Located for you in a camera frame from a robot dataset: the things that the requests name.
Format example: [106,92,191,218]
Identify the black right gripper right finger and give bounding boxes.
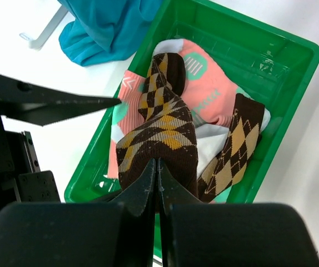
[157,159,200,266]

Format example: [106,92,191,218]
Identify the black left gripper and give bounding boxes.
[0,75,122,203]

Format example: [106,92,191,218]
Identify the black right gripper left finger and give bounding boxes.
[96,159,156,266]

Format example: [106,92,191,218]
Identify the brown argyle sock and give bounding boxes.
[197,93,265,202]
[116,52,198,196]

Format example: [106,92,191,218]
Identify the teal cloth on hanger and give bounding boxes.
[58,0,162,67]

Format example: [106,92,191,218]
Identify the metal clothes rack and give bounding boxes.
[18,5,68,50]

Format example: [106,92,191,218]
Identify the pink patterned sock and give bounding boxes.
[108,38,271,179]

